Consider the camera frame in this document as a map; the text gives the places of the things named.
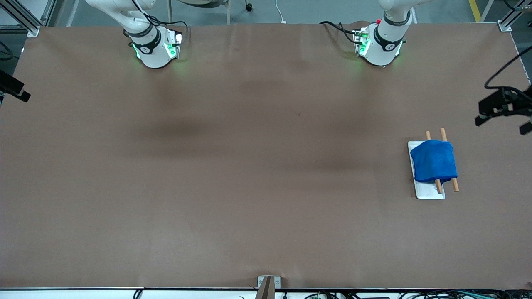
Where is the blue microfiber towel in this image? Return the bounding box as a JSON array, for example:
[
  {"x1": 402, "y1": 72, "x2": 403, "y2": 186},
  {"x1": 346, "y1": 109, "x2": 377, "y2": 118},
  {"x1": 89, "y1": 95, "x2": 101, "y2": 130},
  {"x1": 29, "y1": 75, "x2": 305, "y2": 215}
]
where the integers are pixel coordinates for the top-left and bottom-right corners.
[{"x1": 410, "y1": 140, "x2": 458, "y2": 184}]

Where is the white towel rack base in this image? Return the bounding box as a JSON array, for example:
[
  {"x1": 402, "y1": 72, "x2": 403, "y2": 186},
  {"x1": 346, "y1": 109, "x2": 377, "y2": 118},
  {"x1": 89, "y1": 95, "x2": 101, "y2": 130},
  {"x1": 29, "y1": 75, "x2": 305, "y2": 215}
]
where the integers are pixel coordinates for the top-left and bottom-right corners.
[{"x1": 407, "y1": 140, "x2": 446, "y2": 200}]

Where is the aluminium frame profile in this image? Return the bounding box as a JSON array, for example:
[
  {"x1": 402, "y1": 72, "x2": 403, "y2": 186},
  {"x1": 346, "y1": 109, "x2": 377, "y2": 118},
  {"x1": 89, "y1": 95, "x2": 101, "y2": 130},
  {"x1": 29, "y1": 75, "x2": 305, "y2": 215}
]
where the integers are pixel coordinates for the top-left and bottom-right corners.
[
  {"x1": 0, "y1": 0, "x2": 57, "y2": 37},
  {"x1": 498, "y1": 0, "x2": 527, "y2": 33}
]

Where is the black right arm base cable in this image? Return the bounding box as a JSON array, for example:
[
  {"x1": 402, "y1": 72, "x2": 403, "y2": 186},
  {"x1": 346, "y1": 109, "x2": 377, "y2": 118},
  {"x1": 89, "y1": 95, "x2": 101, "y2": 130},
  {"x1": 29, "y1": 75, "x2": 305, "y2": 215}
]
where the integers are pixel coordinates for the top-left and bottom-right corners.
[{"x1": 148, "y1": 16, "x2": 191, "y2": 42}]

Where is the black arm base cable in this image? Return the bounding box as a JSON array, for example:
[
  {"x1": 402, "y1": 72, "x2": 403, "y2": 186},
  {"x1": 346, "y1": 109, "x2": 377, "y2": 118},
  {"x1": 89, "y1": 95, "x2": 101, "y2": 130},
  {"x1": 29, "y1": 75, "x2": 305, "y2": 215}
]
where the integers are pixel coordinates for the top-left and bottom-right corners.
[
  {"x1": 148, "y1": 16, "x2": 191, "y2": 42},
  {"x1": 319, "y1": 21, "x2": 359, "y2": 44}
]

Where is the black left arm base cable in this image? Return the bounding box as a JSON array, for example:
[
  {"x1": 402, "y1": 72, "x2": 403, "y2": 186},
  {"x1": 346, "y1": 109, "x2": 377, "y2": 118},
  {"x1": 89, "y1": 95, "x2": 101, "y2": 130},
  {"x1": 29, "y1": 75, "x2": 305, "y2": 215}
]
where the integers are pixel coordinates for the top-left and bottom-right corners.
[{"x1": 319, "y1": 21, "x2": 359, "y2": 44}]

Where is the white table edge rail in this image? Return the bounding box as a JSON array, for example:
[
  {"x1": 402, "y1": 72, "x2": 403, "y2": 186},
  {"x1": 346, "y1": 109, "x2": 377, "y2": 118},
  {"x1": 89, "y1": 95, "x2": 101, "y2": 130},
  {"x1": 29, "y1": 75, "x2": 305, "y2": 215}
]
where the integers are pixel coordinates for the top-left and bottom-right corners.
[{"x1": 0, "y1": 288, "x2": 532, "y2": 299}]

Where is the metal chair frame with caster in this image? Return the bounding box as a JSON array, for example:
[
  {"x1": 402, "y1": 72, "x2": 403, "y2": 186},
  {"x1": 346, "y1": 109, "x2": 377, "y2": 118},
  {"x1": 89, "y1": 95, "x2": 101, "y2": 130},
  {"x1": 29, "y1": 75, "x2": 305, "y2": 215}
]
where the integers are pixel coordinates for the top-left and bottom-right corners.
[{"x1": 167, "y1": 0, "x2": 254, "y2": 25}]

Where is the brown upright post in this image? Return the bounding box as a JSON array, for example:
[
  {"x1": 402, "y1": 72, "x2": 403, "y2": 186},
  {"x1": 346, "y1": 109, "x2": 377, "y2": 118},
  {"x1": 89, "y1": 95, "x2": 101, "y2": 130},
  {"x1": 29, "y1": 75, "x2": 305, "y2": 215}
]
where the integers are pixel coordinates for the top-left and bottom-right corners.
[{"x1": 254, "y1": 277, "x2": 276, "y2": 299}]

